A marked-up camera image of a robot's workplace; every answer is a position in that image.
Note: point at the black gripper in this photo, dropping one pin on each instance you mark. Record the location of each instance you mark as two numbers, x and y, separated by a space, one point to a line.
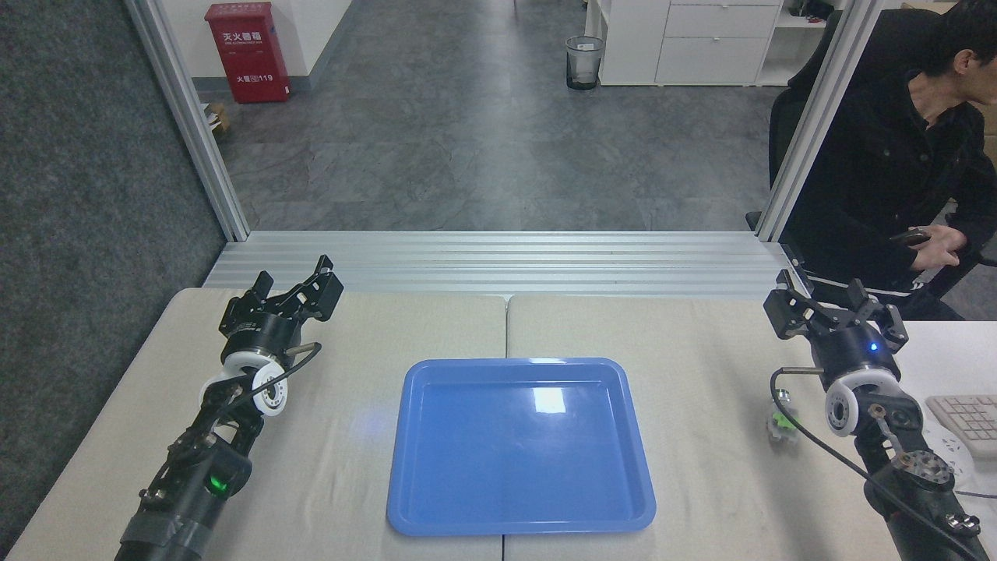
261 335
853 352

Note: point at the black phone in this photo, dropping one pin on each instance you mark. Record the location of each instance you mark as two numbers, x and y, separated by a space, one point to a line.
907 236

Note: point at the green and white switch part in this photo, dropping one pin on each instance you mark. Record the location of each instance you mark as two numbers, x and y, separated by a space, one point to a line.
781 422

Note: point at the blue plastic tray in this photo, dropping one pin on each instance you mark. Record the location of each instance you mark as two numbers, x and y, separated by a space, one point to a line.
514 452

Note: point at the seated person's right hand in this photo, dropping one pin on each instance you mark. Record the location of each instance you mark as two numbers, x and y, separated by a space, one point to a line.
941 248

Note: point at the seated person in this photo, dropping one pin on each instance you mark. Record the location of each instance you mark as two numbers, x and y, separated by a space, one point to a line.
880 171

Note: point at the white keyboard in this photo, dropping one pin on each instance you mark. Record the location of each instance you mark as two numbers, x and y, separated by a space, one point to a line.
970 421

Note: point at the white lace paper mat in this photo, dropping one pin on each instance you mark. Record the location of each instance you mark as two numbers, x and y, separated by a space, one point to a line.
952 460

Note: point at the small cardboard box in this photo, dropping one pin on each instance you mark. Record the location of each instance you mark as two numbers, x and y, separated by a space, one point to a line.
216 117

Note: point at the red fire extinguisher box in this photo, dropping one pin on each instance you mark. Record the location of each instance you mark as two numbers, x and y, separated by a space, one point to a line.
248 54

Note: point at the white open shelf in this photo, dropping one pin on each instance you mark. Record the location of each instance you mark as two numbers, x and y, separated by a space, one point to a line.
802 39

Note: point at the white drawer cabinet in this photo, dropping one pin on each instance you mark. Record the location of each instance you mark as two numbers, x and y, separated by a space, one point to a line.
685 39

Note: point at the grey mesh waste bin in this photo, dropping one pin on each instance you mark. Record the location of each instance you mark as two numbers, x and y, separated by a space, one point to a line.
584 66

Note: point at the silver aluminium post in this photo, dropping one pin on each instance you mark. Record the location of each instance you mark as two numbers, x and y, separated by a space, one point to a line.
191 125
818 125

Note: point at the silver aluminium rail platform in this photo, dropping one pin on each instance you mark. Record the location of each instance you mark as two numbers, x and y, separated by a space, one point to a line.
498 265

